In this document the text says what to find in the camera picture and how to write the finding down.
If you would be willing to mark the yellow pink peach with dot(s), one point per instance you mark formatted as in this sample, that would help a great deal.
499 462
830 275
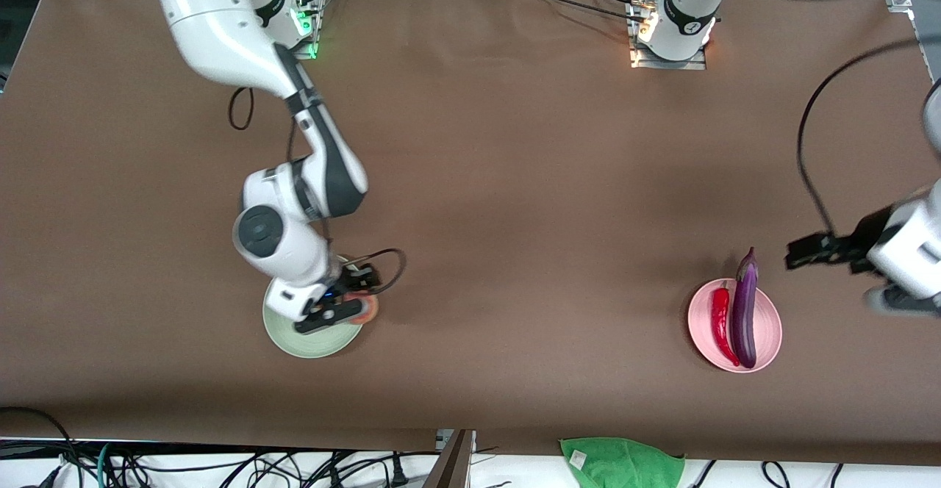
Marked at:
366 311

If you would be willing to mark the red chili pepper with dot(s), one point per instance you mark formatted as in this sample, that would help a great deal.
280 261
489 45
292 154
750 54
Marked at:
722 319

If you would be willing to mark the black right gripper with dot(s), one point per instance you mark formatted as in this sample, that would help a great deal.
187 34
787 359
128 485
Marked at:
348 278

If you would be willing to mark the pink plate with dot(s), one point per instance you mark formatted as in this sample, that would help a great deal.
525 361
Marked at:
768 319

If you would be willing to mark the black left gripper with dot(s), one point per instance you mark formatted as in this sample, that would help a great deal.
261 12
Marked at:
853 246

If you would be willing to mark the brown table cover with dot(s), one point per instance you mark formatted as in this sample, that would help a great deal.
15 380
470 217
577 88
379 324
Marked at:
514 179

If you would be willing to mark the purple eggplant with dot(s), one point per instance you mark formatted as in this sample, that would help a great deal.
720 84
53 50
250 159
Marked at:
745 311

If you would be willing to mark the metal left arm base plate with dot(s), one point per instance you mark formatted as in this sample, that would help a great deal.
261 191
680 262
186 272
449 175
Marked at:
665 65

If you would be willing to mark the green cloth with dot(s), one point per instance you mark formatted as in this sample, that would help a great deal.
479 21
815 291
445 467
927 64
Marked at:
625 462

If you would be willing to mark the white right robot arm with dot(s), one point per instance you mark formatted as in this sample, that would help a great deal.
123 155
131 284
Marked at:
213 25

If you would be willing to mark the light green plate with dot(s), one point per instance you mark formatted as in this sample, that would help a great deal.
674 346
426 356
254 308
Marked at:
323 345

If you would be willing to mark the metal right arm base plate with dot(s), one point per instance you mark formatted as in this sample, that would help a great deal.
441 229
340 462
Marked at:
315 51

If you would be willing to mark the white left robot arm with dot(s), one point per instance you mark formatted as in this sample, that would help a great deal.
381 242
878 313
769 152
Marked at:
687 10

